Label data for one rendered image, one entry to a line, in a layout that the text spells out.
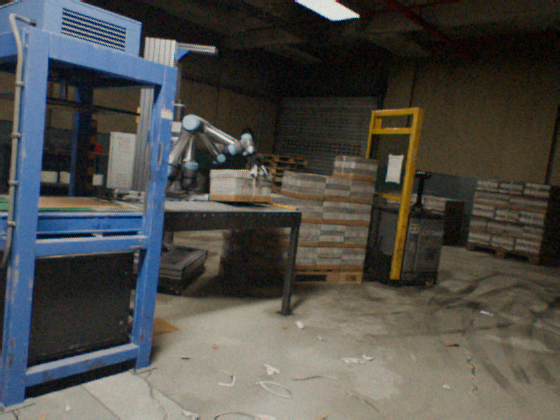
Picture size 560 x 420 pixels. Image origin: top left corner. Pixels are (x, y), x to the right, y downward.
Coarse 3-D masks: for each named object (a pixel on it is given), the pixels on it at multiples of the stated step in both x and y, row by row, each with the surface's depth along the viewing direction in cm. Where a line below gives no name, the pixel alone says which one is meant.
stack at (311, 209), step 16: (304, 208) 443; (320, 208) 451; (336, 208) 459; (304, 224) 444; (320, 224) 455; (336, 224) 462; (224, 240) 444; (272, 240) 432; (288, 240) 439; (304, 240) 447; (320, 240) 455; (336, 240) 463; (224, 256) 441; (240, 256) 420; (256, 256) 427; (272, 256) 434; (304, 256) 449; (320, 256) 458; (336, 256) 466; (224, 272) 436; (256, 272) 428; (272, 272) 436; (304, 272) 453; (320, 272) 460; (336, 272) 469
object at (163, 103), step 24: (168, 72) 227; (168, 96) 229; (168, 120) 231; (168, 144) 233; (144, 216) 236; (144, 264) 236; (144, 288) 236; (144, 312) 238; (144, 336) 240; (144, 360) 242
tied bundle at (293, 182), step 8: (288, 176) 458; (296, 176) 443; (304, 176) 437; (312, 176) 441; (288, 184) 456; (296, 184) 442; (304, 184) 439; (312, 184) 443; (320, 184) 447; (296, 192) 440; (304, 192) 440; (312, 192) 444; (320, 192) 448
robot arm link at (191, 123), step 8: (184, 120) 352; (192, 120) 351; (200, 120) 359; (184, 128) 354; (192, 128) 351; (200, 128) 362; (184, 136) 356; (192, 136) 360; (176, 144) 357; (184, 144) 358; (176, 152) 358; (176, 160) 360; (168, 168) 357; (176, 168) 367; (168, 176) 360
